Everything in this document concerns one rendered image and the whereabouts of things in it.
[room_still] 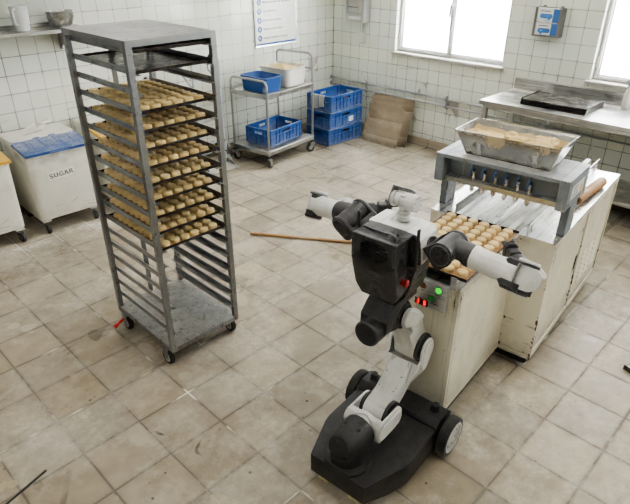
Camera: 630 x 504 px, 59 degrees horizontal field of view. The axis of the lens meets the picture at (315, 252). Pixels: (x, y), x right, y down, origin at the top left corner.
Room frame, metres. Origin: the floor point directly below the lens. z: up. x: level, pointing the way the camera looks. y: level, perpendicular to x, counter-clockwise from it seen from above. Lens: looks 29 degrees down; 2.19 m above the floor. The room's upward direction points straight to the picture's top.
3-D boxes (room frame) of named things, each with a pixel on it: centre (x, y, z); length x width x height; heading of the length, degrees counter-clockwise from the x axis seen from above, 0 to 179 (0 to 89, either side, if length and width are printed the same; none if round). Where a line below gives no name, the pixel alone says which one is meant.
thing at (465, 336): (2.47, -0.74, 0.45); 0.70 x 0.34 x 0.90; 141
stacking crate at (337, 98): (6.95, -0.25, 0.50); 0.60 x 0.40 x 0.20; 138
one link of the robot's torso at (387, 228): (1.94, -0.31, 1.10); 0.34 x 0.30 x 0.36; 51
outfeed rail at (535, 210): (2.86, -1.24, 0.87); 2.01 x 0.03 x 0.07; 141
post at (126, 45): (2.55, 0.82, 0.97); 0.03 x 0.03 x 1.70; 45
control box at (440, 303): (2.19, -0.51, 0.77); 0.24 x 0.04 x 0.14; 51
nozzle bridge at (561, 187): (2.86, -1.05, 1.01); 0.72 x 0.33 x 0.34; 51
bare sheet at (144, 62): (2.94, 0.88, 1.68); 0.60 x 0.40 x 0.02; 45
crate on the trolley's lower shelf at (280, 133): (6.32, 0.47, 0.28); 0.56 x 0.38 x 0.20; 143
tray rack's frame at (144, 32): (2.93, 0.88, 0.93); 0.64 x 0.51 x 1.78; 45
